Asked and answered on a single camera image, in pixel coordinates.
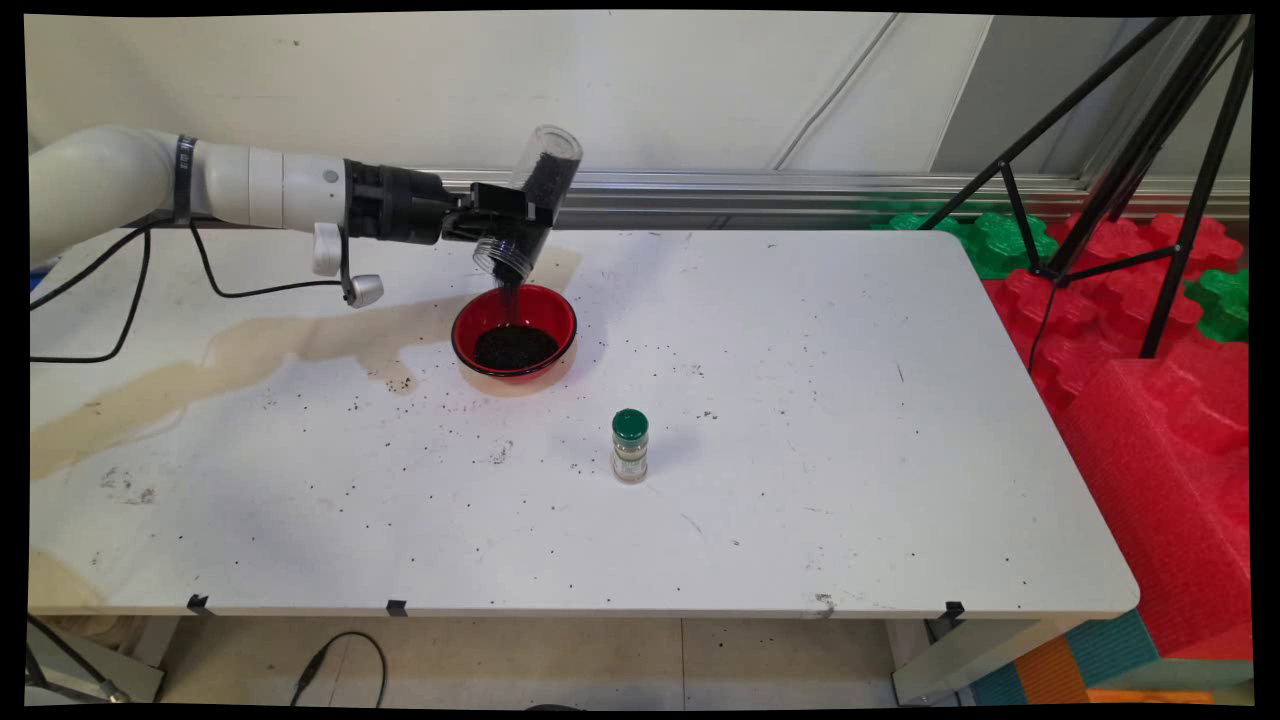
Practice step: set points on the black seed pile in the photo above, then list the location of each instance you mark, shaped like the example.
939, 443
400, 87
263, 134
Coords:
515, 348

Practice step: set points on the orange foam mat tile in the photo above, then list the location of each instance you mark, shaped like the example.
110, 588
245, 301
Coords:
1050, 675

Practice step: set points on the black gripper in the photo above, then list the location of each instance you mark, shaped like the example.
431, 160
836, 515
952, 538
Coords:
400, 203

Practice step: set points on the black tripod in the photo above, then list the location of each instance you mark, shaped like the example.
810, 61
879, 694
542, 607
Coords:
1140, 145

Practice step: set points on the red and green foam mats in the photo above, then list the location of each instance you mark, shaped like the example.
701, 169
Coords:
1160, 500

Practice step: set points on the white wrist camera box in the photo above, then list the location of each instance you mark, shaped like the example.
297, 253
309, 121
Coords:
365, 292

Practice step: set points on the green foam block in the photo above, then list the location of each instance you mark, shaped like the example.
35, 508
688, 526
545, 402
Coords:
1000, 245
905, 222
1222, 305

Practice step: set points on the green lidded spice bottle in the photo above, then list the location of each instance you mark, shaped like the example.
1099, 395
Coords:
630, 440

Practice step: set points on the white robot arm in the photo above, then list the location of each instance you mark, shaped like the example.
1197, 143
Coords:
240, 185

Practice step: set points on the teal foam mat tile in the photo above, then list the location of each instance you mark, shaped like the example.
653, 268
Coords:
1110, 645

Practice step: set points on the red foam block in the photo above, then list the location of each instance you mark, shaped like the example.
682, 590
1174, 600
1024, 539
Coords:
1090, 320
1215, 245

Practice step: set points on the white table leg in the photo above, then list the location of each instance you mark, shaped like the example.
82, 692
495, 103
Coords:
950, 670

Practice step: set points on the clear plastic jar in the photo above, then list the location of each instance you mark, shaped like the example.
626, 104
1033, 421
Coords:
550, 175

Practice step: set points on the aluminium wall rail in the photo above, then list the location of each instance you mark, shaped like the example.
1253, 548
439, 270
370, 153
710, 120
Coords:
750, 190

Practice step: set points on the red bowl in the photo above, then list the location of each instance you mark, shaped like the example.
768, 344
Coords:
540, 305

